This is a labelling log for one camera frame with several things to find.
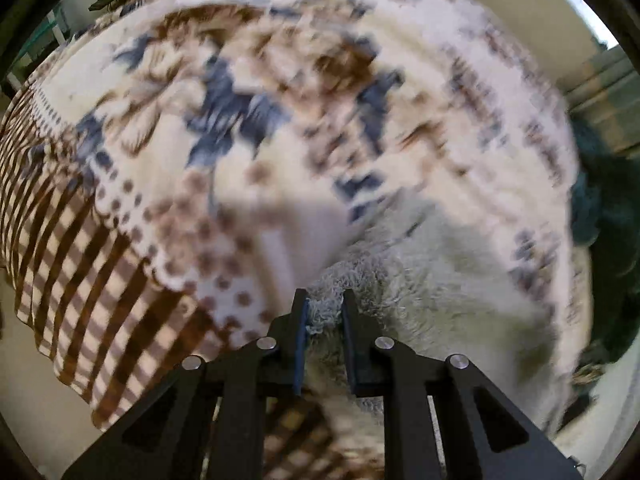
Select floral printed blanket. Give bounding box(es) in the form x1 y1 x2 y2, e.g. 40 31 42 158
0 0 596 480

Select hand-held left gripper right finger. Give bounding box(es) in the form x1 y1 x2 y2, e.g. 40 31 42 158
341 289 586 480

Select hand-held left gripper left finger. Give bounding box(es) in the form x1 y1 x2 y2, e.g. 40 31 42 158
61 288 311 480

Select dark green fleece garment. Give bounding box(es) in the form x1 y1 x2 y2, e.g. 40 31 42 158
567 115 640 401

